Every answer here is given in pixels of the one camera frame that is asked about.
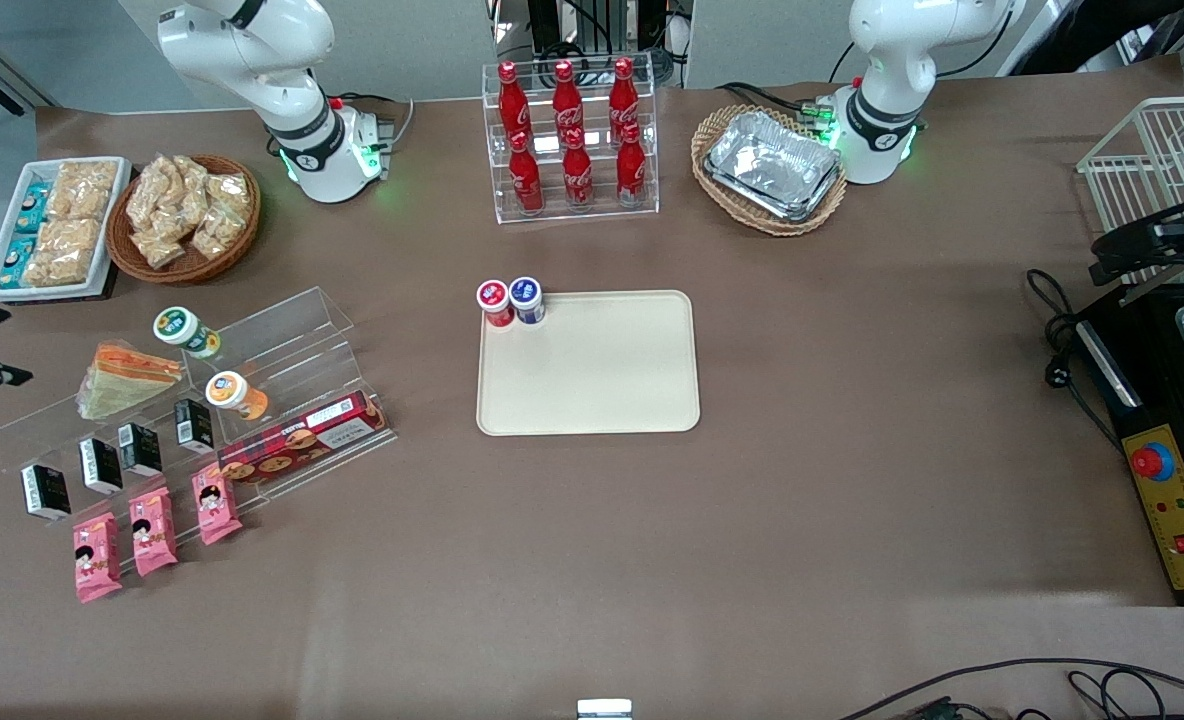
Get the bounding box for triangle sandwich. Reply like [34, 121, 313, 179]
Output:
[77, 342, 183, 421]

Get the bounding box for beige plastic tray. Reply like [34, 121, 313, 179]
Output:
[476, 290, 701, 437]

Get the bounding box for aluminium foil tray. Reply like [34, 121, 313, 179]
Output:
[704, 110, 843, 223]

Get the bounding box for white rectangular dish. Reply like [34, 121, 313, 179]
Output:
[0, 157, 133, 301]

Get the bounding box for small black carton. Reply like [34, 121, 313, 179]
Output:
[20, 464, 72, 521]
[118, 422, 164, 478]
[173, 398, 215, 454]
[79, 437, 124, 495]

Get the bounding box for clear bag of crackers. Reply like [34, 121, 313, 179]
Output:
[132, 226, 189, 269]
[192, 175, 253, 259]
[167, 155, 215, 203]
[127, 160, 179, 233]

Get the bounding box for green-lid cup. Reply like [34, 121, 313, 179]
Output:
[152, 306, 221, 361]

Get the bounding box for brown wicker basket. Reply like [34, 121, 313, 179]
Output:
[107, 154, 262, 286]

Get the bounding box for pink snack pack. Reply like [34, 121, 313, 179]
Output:
[192, 464, 243, 546]
[129, 487, 179, 577]
[73, 513, 123, 604]

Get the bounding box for orange-lid cup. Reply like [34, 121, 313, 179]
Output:
[205, 370, 270, 421]

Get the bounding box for clear acrylic stepped shelf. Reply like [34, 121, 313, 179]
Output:
[0, 287, 398, 576]

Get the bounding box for red cookie box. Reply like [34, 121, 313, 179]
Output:
[217, 392, 390, 488]

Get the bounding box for red-lid cup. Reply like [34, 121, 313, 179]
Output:
[476, 279, 515, 329]

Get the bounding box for blue-lid cup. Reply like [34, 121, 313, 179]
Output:
[509, 276, 547, 326]

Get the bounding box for red cola bottle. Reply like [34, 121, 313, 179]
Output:
[499, 62, 531, 137]
[617, 123, 647, 207]
[563, 128, 595, 209]
[509, 130, 544, 215]
[552, 60, 584, 136]
[609, 57, 640, 131]

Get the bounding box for clear acrylic bottle rack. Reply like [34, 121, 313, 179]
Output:
[482, 58, 660, 225]

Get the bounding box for black background equipment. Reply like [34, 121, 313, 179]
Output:
[492, 0, 695, 89]

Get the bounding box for light wicker basket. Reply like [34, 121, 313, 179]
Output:
[691, 104, 848, 237]

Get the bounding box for black machine housing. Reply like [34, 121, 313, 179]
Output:
[1077, 285, 1184, 607]

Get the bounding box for red emergency stop button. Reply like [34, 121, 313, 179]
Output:
[1130, 442, 1175, 481]

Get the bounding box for black clamp device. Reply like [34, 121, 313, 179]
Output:
[1089, 190, 1184, 286]

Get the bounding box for black power cable with plug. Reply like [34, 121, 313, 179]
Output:
[1027, 268, 1123, 451]

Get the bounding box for black floor cables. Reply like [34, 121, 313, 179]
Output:
[842, 658, 1184, 720]

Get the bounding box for white wire basket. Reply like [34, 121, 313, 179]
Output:
[1077, 95, 1184, 286]

